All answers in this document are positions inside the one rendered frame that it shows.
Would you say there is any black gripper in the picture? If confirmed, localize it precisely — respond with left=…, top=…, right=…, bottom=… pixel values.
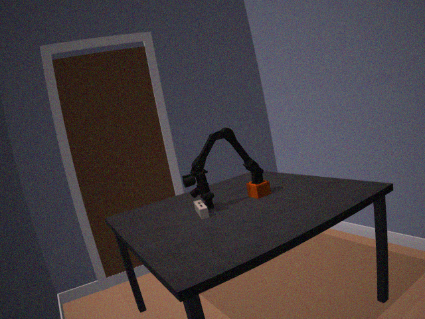
left=197, top=181, right=214, bottom=208

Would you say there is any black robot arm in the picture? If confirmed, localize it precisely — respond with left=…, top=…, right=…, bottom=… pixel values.
left=182, top=128, right=265, bottom=198

